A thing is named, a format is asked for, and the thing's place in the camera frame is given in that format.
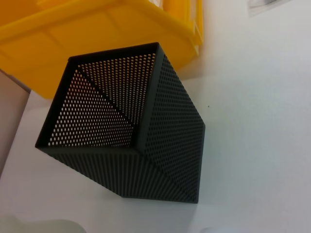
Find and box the black mesh pen holder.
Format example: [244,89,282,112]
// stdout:
[35,42,207,204]

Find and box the yellow plastic bin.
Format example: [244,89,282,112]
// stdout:
[0,0,204,100]

